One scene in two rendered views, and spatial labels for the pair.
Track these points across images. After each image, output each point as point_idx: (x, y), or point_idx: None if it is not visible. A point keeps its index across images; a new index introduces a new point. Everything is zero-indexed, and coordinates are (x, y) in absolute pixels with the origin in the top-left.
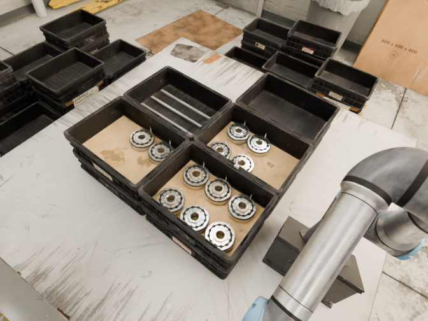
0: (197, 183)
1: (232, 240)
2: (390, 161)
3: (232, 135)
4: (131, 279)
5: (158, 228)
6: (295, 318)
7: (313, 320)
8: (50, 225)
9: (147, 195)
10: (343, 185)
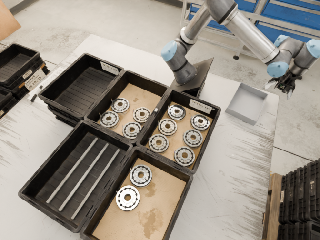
0: (166, 140)
1: (201, 115)
2: None
3: (114, 123)
4: (228, 181)
5: None
6: (279, 50)
7: (212, 90)
8: None
9: (197, 164)
10: (228, 18)
